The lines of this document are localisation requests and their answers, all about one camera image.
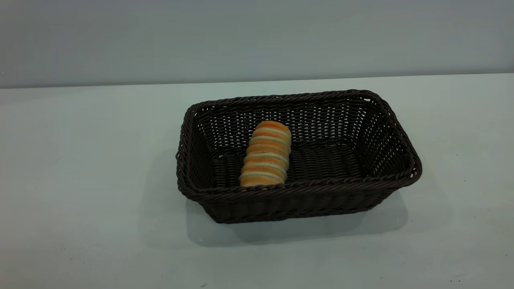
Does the striped orange bread roll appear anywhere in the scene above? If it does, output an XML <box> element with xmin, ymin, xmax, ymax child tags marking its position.
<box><xmin>239</xmin><ymin>120</ymin><xmax>292</xmax><ymax>187</ymax></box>

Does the dark brown wicker basket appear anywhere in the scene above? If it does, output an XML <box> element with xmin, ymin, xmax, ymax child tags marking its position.
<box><xmin>175</xmin><ymin>89</ymin><xmax>423</xmax><ymax>224</ymax></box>

